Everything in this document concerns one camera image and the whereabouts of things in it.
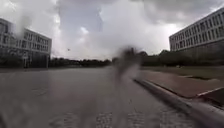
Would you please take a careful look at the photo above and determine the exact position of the pale office building with windows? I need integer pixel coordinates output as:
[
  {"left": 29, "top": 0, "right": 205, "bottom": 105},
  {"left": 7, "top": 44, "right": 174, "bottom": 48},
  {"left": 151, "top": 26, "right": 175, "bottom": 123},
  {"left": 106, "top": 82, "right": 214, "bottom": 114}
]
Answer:
[{"left": 168, "top": 7, "right": 224, "bottom": 61}]

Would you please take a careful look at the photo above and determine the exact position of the row of dark trees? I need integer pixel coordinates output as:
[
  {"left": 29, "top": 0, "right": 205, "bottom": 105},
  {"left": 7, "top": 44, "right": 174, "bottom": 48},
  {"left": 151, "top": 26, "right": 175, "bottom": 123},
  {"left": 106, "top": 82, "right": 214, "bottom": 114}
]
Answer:
[{"left": 49, "top": 48, "right": 224, "bottom": 69}]

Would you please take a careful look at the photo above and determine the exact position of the grey office building with windows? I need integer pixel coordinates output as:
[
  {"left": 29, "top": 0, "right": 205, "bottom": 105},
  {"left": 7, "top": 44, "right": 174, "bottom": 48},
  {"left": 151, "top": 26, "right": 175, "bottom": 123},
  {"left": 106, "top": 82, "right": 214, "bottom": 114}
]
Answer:
[{"left": 0, "top": 18, "right": 53, "bottom": 69}]

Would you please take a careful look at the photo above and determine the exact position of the grass strip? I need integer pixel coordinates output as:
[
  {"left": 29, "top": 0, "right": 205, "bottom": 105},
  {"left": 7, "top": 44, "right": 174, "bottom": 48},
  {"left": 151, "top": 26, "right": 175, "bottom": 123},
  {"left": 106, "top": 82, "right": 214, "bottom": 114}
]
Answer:
[{"left": 141, "top": 65, "right": 224, "bottom": 81}]

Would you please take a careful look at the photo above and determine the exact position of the grey paved road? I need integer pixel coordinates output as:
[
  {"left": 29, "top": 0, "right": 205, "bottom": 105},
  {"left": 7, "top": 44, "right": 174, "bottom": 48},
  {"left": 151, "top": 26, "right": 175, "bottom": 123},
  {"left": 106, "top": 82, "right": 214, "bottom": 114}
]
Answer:
[{"left": 0, "top": 67, "right": 201, "bottom": 128}]

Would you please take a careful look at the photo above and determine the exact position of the reddish brick pavement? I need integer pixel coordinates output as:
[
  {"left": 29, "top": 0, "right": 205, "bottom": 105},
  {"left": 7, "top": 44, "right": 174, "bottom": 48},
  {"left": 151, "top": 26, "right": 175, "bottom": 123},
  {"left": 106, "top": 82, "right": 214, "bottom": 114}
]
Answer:
[{"left": 139, "top": 69, "right": 224, "bottom": 107}]

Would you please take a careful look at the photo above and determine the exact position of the grey stone kerb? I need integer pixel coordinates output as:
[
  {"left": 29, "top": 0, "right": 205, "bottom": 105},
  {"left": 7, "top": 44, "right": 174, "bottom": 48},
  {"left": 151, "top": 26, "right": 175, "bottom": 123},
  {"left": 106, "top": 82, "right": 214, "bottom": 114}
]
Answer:
[{"left": 133, "top": 78, "right": 224, "bottom": 128}]

